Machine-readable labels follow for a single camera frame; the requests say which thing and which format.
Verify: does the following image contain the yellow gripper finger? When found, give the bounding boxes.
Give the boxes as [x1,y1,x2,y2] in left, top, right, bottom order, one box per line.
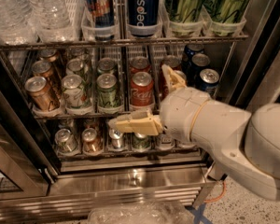
[161,64,187,93]
[108,108,163,136]

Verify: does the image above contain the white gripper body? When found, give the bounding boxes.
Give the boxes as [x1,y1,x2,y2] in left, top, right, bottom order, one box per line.
[160,87,211,141]

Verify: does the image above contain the white green 7up can front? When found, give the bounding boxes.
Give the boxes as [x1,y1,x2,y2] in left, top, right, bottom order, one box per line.
[62,75,91,109]

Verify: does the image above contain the white green 7up can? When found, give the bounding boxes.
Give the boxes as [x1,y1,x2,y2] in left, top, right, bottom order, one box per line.
[68,48,91,63]
[66,58,90,81]
[62,75,91,109]

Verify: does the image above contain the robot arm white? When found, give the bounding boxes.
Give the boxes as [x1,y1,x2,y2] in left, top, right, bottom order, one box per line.
[108,65,280,201]

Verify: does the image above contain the red coca-cola can front right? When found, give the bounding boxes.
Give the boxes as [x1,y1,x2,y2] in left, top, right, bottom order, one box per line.
[159,70,187,100]

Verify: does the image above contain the red coca-cola can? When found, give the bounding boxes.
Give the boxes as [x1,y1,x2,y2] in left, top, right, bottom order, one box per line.
[131,72,154,106]
[159,70,187,100]
[160,55,181,70]
[130,56,151,75]

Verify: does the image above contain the red coca-cola can back right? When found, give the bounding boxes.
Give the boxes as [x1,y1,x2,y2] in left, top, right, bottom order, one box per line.
[160,55,181,70]

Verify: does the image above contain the bottom shelf green can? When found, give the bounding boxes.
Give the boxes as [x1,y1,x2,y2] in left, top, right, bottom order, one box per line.
[132,133,150,149]

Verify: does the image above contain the bottom shelf silver can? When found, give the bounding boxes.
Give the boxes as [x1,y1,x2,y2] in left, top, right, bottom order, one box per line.
[109,129,124,149]

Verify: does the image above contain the red coca-cola can front left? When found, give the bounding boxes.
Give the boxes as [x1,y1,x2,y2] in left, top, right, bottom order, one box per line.
[131,72,154,106]

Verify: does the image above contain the blue pepsi can middle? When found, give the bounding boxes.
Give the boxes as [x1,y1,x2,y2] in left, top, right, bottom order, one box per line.
[187,53,210,86]

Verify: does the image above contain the blue pepsi can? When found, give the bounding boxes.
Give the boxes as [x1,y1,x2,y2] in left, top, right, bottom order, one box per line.
[187,53,210,86]
[181,44,204,72]
[196,68,219,96]

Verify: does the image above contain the blue pepsi can back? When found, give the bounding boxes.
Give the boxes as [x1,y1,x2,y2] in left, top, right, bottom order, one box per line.
[181,44,204,72]

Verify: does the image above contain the blue pepsi can front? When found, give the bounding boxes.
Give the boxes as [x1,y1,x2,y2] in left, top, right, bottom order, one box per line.
[196,68,219,96]

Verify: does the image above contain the red coca-cola can back left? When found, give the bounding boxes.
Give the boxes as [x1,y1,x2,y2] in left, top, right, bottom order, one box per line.
[130,56,151,75]

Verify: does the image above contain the bottom shelf gold can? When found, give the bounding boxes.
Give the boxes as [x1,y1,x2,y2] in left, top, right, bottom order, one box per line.
[81,128,103,155]

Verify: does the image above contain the green tall can left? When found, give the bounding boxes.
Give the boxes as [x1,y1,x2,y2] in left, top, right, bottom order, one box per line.
[165,0,203,36]

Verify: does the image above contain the green tall can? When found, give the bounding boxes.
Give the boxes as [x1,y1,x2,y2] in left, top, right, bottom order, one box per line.
[203,0,250,36]
[165,0,203,36]

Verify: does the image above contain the bottom shelf white can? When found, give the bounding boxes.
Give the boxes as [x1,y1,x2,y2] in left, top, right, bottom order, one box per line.
[55,128,78,153]

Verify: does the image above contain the tall pepsi can top shelf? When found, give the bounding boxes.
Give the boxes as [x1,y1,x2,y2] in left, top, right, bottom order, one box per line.
[127,0,159,37]

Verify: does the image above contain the white green 7up can middle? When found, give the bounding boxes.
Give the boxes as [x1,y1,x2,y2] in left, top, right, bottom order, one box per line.
[66,58,90,81]

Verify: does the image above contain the white green 7up can back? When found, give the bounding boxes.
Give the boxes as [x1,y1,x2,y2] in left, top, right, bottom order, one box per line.
[68,48,91,63]

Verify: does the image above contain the fridge door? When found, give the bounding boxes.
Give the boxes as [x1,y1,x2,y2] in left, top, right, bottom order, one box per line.
[226,0,280,109]

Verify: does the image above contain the green tall can right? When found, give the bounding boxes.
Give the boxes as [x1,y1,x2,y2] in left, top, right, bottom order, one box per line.
[203,0,250,36]

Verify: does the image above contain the red bull can top shelf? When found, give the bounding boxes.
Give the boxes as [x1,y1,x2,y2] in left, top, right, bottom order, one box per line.
[84,0,115,41]

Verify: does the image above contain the stainless fridge cabinet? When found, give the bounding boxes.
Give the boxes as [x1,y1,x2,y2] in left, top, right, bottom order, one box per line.
[0,0,280,224]

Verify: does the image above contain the gold can front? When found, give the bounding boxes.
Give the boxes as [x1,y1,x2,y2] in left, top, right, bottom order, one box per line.
[24,77,60,112]

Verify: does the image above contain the gold can back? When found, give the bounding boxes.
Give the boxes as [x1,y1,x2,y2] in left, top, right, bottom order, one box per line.
[38,49,63,72]

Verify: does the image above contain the gold can middle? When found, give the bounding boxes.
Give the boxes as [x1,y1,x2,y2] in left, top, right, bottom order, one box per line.
[31,60,63,98]

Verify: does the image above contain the brown bottle left white cap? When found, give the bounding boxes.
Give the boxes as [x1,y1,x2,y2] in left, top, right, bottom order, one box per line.
[157,133,174,150]

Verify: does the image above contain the clear plastic container bottom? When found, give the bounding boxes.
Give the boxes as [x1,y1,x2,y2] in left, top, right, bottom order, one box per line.
[87,202,194,224]

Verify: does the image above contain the water bottle right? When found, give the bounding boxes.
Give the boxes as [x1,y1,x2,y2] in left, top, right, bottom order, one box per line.
[29,0,74,42]

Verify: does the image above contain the water bottle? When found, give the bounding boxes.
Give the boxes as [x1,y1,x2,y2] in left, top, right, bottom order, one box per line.
[29,0,74,42]
[0,0,37,45]

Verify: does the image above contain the water bottle left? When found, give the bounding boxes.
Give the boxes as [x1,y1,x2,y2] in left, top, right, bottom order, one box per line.
[0,0,37,45]

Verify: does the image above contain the orange cable on floor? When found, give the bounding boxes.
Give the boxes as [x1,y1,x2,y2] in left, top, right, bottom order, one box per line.
[203,180,227,204]

